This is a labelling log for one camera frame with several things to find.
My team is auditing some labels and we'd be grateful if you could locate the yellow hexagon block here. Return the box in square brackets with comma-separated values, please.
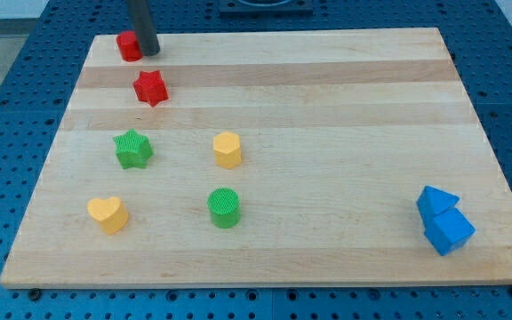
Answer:
[212, 132, 242, 169]

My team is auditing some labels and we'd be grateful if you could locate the green cylinder block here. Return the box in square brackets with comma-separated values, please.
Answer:
[207, 188, 241, 228]

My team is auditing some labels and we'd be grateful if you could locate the light wooden board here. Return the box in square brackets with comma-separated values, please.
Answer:
[0, 28, 512, 289]

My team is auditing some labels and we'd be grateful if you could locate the green star block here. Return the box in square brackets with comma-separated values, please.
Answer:
[113, 129, 153, 170]

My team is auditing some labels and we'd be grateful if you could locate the red star block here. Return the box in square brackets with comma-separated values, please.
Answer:
[132, 70, 169, 108]

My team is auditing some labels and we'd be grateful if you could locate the yellow heart block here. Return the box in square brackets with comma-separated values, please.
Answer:
[87, 196, 129, 235]

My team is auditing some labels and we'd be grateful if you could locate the red cylinder block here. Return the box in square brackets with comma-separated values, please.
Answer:
[116, 30, 143, 62]

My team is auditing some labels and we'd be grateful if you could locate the blue triangle block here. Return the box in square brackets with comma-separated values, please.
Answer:
[416, 186, 460, 226]

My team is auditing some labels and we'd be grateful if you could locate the blue cube block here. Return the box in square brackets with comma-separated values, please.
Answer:
[424, 208, 476, 256]

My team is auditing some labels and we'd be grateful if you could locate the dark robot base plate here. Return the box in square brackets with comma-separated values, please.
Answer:
[217, 0, 314, 17]

